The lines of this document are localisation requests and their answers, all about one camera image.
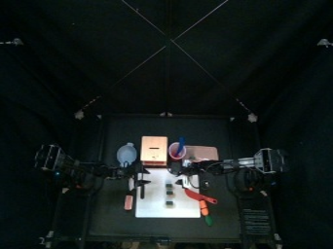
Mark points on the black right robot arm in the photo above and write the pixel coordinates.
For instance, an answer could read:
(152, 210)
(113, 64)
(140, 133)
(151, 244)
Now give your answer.
(270, 160)

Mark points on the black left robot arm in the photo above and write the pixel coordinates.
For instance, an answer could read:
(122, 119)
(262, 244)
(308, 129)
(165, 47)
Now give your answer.
(65, 162)

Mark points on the dark green toy sushi piece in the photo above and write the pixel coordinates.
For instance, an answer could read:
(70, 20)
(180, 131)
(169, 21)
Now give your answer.
(169, 185)
(171, 193)
(169, 203)

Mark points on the pink rectangular plate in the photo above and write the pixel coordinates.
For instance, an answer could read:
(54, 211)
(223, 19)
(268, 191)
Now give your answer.
(203, 153)

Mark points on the red toy knife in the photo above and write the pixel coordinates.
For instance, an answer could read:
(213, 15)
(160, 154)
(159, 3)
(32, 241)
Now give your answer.
(197, 195)

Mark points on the white cutting board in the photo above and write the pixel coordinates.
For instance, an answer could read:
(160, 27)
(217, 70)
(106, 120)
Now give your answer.
(156, 207)

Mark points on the red plastic cup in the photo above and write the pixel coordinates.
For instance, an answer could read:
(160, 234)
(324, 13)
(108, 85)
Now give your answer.
(177, 151)

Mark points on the wooden box red sides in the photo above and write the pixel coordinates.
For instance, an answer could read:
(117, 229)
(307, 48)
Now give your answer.
(155, 150)

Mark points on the pink white toy utensil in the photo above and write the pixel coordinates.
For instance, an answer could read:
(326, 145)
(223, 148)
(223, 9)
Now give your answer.
(129, 201)

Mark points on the blue utensil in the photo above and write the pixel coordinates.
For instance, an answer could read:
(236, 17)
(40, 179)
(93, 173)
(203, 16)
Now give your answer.
(181, 142)

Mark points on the orange toy carrot green top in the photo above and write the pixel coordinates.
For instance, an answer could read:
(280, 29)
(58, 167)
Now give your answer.
(204, 208)

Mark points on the black printed label sheet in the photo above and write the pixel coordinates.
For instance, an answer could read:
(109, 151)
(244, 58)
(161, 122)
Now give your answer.
(256, 220)

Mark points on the white frame clamp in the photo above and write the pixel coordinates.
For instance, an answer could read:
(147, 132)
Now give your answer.
(324, 42)
(252, 117)
(17, 41)
(80, 114)

